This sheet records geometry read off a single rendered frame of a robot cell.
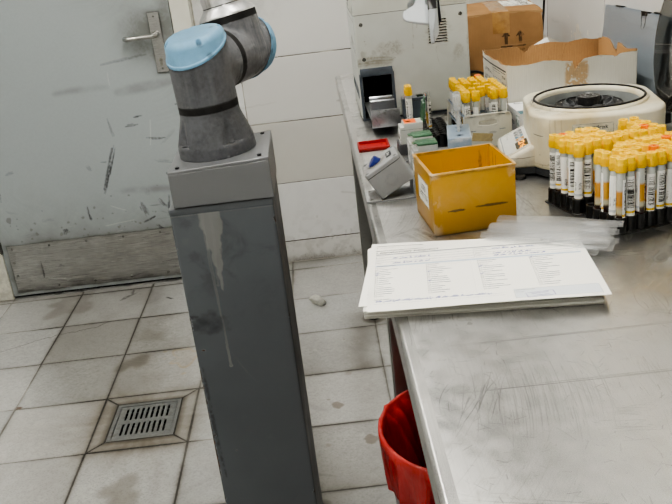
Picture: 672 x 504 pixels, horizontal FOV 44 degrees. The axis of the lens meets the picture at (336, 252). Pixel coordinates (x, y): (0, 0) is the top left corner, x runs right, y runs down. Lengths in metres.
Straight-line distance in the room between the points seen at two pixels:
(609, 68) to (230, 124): 0.81
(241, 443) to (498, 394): 1.02
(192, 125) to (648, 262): 0.86
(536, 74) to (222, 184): 0.71
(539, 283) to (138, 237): 2.66
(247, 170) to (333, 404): 1.15
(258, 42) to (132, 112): 1.78
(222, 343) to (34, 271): 2.11
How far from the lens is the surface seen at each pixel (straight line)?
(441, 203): 1.27
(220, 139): 1.58
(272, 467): 1.85
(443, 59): 2.09
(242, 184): 1.57
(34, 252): 3.70
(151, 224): 3.54
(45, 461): 2.60
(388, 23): 2.06
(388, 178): 1.46
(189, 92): 1.58
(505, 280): 1.09
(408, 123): 1.69
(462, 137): 1.45
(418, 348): 0.97
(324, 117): 3.43
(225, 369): 1.73
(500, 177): 1.29
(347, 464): 2.29
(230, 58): 1.61
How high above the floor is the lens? 1.34
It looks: 21 degrees down
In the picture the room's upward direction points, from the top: 7 degrees counter-clockwise
